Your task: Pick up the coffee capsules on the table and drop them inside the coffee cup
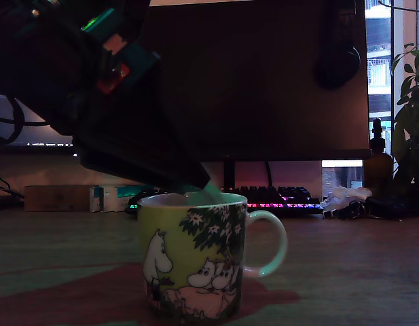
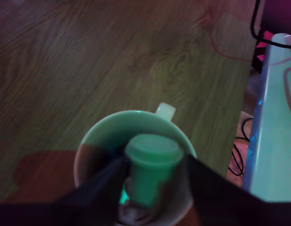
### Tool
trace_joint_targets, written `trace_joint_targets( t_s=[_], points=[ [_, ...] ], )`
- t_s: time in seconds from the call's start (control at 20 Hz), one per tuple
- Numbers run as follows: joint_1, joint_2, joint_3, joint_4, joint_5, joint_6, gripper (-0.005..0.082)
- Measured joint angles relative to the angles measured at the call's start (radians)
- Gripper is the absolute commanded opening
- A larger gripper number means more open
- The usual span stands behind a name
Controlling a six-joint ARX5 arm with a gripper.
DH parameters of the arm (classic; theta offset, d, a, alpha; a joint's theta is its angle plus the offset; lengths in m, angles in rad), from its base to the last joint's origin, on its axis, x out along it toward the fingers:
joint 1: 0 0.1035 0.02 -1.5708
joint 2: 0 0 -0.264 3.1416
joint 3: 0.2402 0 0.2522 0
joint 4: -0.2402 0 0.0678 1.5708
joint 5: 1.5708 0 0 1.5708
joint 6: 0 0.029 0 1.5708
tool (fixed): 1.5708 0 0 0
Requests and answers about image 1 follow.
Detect black backlit keyboard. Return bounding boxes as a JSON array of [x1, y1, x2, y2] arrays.
[[124, 185, 325, 217]]

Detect large dark computer monitor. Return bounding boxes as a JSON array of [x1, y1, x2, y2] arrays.
[[137, 0, 371, 164]]

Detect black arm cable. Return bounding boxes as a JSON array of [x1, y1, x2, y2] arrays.
[[0, 96, 52, 145]]

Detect green houseplant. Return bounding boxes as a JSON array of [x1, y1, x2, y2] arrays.
[[390, 42, 419, 191]]

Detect blue and white carton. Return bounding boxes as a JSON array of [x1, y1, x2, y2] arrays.
[[102, 186, 119, 213], [116, 185, 144, 212], [89, 185, 105, 213]]

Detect green cartoon print mug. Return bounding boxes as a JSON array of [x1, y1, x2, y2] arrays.
[[136, 192, 289, 326]]

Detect brown cardboard box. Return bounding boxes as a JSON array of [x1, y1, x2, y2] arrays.
[[24, 185, 92, 213]]

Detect black headphones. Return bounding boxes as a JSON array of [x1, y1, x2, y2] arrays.
[[313, 0, 362, 91]]

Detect dark key bunch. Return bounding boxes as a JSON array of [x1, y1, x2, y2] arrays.
[[323, 200, 370, 221]]

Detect lit computer monitor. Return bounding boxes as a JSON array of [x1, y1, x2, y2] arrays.
[[0, 88, 81, 156]]

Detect black pouch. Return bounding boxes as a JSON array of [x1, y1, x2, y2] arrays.
[[365, 195, 414, 220]]

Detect crumpled white tissue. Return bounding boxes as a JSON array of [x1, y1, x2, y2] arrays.
[[320, 185, 374, 211]]

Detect black monitor stand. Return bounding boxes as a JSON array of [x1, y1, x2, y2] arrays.
[[223, 161, 236, 189]]

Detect brown glass pump bottle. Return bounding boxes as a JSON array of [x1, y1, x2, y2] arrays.
[[364, 117, 394, 196]]

